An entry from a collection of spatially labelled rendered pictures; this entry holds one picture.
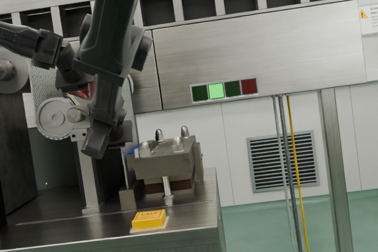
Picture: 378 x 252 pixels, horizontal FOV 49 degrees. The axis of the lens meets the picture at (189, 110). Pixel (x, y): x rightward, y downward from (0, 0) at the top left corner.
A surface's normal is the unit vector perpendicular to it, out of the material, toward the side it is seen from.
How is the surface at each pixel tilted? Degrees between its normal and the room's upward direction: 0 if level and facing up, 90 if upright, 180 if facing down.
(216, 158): 90
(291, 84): 90
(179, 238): 90
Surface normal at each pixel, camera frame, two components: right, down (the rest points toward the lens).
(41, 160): -0.06, 0.06
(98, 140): 0.22, -0.27
